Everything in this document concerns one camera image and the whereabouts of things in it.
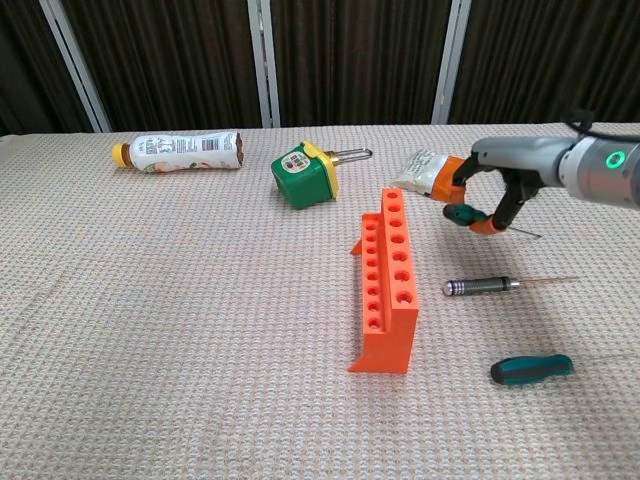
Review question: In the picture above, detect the white bottle yellow cap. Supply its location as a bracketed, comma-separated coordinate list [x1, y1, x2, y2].
[111, 130, 245, 174]

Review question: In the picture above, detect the slim green black screwdriver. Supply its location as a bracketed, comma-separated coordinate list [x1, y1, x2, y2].
[442, 203, 544, 239]

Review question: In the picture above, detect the aluminium partition post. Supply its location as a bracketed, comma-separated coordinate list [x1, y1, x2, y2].
[38, 0, 113, 134]
[430, 0, 474, 126]
[247, 0, 282, 129]

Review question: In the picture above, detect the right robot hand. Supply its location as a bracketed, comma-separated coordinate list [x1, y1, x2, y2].
[449, 135, 576, 236]

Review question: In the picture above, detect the orange screwdriver holder rack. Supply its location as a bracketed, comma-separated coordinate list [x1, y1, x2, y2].
[347, 187, 419, 375]

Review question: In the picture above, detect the stubby green black screwdriver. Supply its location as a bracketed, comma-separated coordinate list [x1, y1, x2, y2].
[489, 352, 639, 389]

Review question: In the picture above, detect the white orange snack packet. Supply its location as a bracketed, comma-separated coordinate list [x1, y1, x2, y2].
[390, 149, 469, 204]

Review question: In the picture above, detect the silver metal precision screwdriver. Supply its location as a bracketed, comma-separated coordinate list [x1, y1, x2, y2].
[442, 275, 581, 297]

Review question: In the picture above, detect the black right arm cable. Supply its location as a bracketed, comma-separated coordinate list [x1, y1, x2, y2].
[559, 108, 640, 142]

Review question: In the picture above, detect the beige woven tablecloth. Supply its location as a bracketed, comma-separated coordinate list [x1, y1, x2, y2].
[0, 122, 640, 480]

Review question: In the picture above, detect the green box yellow lid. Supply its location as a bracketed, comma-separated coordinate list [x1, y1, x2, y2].
[270, 141, 341, 211]

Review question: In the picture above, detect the brass padlock long shackle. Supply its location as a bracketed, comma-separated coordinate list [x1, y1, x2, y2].
[327, 147, 374, 164]

